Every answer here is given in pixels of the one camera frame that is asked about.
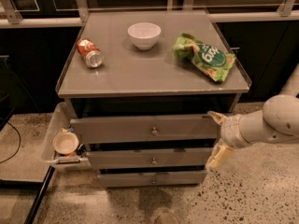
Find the black floor bar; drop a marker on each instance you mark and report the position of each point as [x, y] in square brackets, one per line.
[40, 195]

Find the orange soda can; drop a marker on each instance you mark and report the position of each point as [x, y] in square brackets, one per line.
[90, 53]

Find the grey drawer cabinet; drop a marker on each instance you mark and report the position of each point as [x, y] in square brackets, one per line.
[135, 82]

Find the small beige bowl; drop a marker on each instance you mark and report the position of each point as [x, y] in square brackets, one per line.
[65, 143]

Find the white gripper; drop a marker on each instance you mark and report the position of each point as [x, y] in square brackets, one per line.
[230, 131]

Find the grey bottom drawer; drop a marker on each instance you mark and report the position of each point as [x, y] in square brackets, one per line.
[151, 179]

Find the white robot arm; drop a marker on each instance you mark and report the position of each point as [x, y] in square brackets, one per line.
[277, 122]

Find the green snack bag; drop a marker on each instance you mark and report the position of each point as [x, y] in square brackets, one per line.
[211, 61]

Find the white ceramic bowl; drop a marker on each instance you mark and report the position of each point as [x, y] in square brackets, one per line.
[144, 35]

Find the grey drawer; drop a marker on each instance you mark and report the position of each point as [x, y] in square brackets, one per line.
[146, 158]
[144, 128]
[151, 179]

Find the grey middle drawer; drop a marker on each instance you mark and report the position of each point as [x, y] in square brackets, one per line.
[146, 158]

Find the metal railing frame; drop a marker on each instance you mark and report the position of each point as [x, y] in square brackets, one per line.
[47, 13]

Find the grey top drawer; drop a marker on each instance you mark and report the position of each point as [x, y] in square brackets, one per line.
[144, 128]

